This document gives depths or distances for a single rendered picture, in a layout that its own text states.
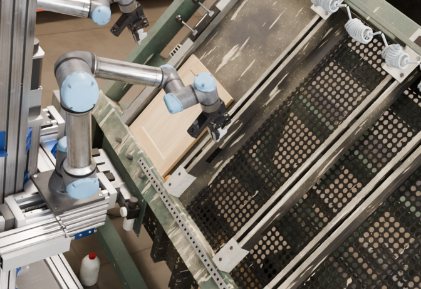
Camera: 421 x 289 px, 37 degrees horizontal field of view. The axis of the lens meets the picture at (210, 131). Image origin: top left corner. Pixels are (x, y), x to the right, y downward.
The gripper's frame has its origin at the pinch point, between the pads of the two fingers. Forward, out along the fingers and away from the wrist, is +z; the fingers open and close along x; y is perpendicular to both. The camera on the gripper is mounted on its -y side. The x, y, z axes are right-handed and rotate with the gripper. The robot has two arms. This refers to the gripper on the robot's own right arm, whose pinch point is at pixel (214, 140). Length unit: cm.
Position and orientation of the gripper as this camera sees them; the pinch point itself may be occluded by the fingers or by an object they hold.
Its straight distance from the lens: 250.8
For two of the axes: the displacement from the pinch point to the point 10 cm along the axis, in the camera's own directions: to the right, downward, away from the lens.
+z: 1.6, 6.0, 7.8
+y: 8.1, -5.3, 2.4
